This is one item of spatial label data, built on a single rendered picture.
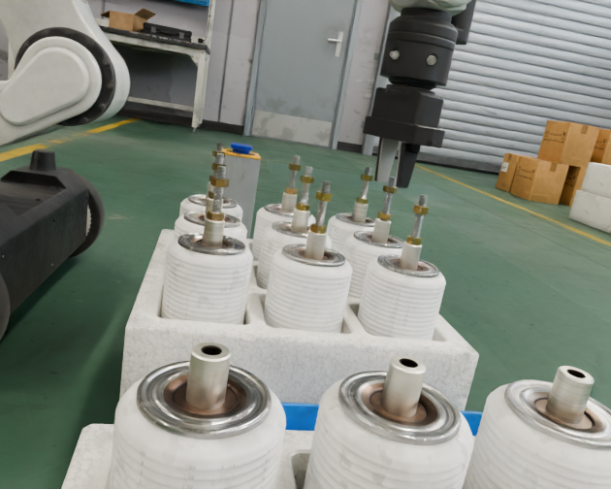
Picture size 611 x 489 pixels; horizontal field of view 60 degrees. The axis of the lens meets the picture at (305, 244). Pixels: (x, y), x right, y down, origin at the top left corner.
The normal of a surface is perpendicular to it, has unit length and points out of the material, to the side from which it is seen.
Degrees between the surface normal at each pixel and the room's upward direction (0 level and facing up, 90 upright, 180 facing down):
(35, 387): 0
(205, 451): 43
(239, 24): 90
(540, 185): 90
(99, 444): 0
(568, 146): 90
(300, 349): 90
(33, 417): 0
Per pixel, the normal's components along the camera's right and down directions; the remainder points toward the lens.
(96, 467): 0.16, -0.95
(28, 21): 0.12, 0.27
